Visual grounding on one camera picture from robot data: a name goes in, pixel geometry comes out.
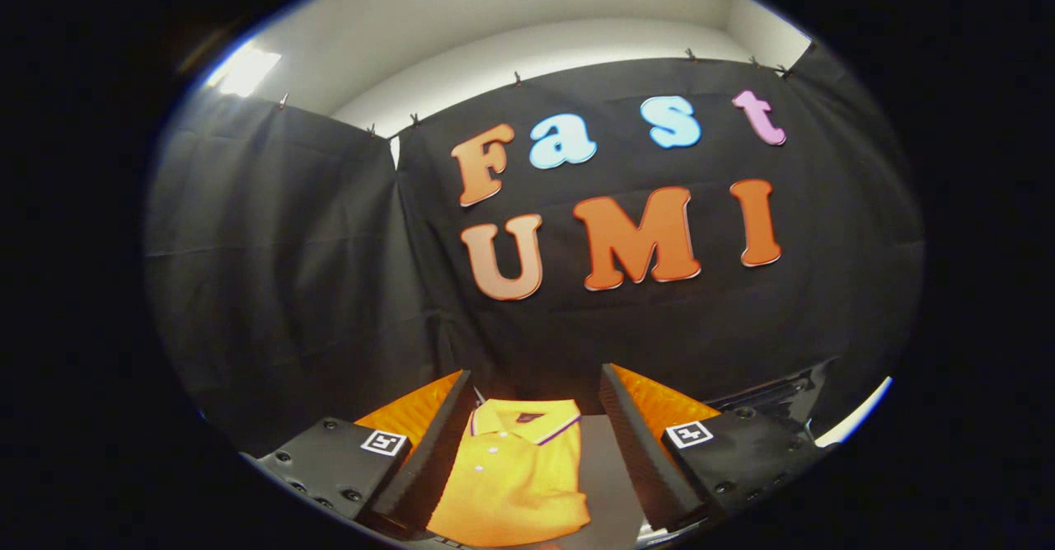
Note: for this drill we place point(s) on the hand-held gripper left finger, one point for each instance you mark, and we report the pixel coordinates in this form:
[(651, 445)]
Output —
[(437, 451)]

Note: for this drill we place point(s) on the grey cabinet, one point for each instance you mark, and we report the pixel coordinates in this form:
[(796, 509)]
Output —
[(611, 484)]

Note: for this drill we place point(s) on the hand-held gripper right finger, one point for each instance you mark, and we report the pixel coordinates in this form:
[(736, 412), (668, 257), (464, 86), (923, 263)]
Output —
[(639, 451)]

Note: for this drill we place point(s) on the narrow ceiling light strip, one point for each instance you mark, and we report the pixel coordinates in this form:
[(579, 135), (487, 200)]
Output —
[(245, 69)]

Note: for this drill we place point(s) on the glossy washing machine lid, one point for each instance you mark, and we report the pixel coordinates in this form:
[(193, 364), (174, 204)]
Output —
[(783, 393)]

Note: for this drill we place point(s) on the orange polo shirt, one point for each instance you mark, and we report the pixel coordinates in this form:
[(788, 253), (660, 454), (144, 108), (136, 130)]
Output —
[(519, 476)]

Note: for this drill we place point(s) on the white side table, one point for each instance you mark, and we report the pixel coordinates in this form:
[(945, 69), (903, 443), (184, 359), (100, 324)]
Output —
[(857, 418)]

